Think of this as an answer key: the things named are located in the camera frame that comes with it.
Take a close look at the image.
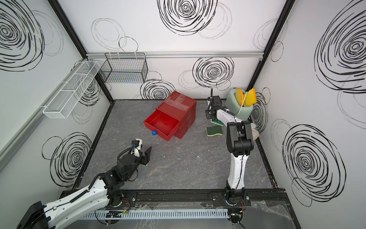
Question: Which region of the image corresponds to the dark green sponge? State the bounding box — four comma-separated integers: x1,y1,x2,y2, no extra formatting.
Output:
211,118,224,127

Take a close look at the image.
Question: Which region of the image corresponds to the black wire basket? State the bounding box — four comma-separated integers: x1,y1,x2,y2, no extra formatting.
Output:
99,52,148,84

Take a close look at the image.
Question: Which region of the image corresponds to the yellow toast slice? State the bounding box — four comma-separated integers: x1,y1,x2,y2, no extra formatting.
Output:
235,88,245,106
244,88,257,107

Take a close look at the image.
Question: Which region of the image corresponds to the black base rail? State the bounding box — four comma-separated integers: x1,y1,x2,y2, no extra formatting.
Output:
58,188,289,207

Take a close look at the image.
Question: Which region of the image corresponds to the left yellow toast slice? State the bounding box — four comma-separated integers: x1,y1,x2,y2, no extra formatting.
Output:
235,88,245,106

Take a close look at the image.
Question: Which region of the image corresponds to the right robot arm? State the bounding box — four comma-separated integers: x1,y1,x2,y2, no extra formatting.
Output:
205,89,254,206

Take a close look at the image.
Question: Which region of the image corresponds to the clear jar with grains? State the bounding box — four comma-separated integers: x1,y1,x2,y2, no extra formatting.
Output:
251,123,260,141

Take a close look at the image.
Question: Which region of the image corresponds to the right yellow toast slice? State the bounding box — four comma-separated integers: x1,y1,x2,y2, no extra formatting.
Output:
244,88,257,107

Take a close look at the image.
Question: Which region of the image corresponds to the grey slotted cable duct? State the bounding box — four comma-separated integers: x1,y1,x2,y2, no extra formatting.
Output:
81,209,229,221

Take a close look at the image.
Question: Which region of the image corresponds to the red drawer cabinet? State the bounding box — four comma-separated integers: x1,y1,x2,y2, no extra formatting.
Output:
157,91,197,139

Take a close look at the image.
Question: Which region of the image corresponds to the mint green toaster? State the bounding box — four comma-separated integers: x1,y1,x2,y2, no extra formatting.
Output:
225,89,254,120

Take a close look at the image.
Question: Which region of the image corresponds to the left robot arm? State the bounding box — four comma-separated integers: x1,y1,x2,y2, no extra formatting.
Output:
17,147,152,229

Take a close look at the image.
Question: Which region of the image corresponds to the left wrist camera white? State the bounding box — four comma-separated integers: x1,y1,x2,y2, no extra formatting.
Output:
132,138,142,157

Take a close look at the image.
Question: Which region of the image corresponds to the white mesh shelf basket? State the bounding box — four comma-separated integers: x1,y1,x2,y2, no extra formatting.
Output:
43,61,100,119

